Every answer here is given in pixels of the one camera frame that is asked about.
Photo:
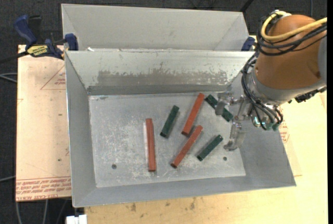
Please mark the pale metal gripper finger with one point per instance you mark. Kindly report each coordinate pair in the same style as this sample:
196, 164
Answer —
220, 107
236, 137

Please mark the dark green flat block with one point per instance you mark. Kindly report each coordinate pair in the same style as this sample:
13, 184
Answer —
170, 121
211, 101
210, 148

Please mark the red-brown flat block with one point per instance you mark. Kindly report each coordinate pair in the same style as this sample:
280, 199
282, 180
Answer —
193, 114
187, 147
151, 144

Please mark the grey metal bin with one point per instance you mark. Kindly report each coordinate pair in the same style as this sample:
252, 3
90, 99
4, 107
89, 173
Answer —
125, 139

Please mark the brown cardboard board, red print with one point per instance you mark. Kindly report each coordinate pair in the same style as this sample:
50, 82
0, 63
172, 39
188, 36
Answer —
41, 124

